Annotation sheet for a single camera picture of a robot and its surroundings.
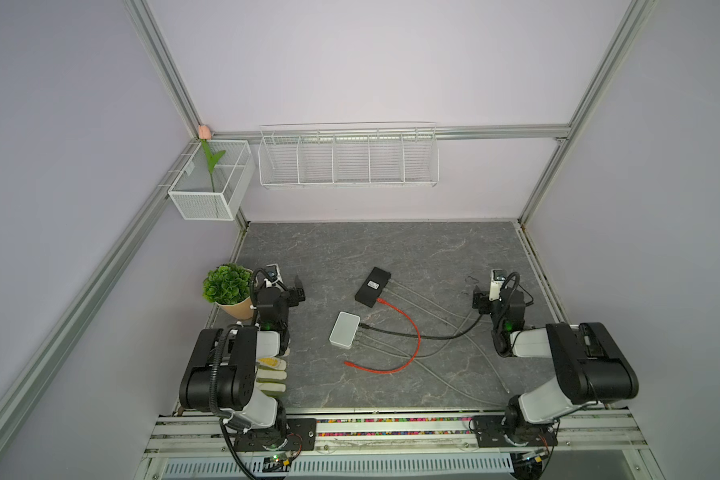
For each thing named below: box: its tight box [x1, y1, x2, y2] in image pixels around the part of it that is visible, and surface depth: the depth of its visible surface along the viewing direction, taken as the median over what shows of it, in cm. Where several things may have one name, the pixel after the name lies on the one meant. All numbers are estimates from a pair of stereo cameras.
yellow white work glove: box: [256, 357, 288, 399], surface depth 84 cm
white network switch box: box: [328, 311, 361, 350], surface depth 92 cm
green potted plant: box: [202, 262, 254, 320], surface depth 86 cm
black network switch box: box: [354, 266, 391, 308], surface depth 101 cm
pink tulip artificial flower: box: [198, 125, 226, 193], surface depth 92 cm
